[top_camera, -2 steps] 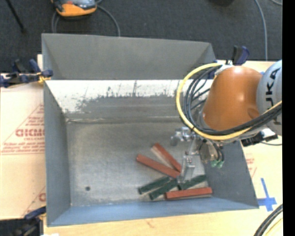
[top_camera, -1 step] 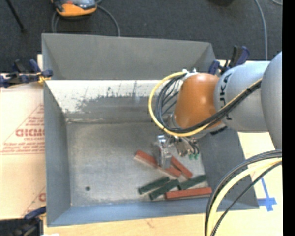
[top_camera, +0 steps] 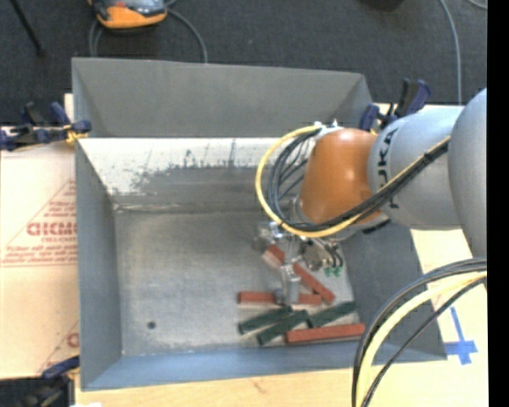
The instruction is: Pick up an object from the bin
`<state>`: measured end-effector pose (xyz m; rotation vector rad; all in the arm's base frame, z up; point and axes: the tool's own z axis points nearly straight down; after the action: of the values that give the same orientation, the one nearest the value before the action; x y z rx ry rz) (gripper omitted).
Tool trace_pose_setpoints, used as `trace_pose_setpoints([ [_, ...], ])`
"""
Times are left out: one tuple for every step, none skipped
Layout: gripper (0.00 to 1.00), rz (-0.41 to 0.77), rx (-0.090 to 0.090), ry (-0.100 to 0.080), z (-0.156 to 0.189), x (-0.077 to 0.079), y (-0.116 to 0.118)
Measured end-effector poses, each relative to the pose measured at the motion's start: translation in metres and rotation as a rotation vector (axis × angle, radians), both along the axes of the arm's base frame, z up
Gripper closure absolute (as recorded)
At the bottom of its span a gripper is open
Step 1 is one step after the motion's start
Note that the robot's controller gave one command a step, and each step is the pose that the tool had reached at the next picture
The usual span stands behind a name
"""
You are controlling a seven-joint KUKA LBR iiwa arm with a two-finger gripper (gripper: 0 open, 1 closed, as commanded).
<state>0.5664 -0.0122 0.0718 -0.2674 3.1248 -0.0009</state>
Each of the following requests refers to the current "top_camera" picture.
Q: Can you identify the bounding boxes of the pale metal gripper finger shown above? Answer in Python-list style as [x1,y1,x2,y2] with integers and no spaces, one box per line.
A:
[288,269,301,304]
[277,264,290,306]

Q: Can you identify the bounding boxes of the red-brown flat block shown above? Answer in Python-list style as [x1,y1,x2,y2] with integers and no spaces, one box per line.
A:
[261,244,337,305]
[284,322,366,345]
[237,291,322,306]

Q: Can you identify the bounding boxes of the brown cardboard board, red print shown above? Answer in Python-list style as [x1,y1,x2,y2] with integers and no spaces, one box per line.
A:
[0,93,81,382]

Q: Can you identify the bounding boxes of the dark green flat block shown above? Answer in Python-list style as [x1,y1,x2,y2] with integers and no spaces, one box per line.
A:
[255,309,311,347]
[238,304,294,336]
[306,300,358,329]

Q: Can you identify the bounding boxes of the grey metal bin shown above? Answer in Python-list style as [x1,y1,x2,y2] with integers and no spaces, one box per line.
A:
[70,57,448,392]

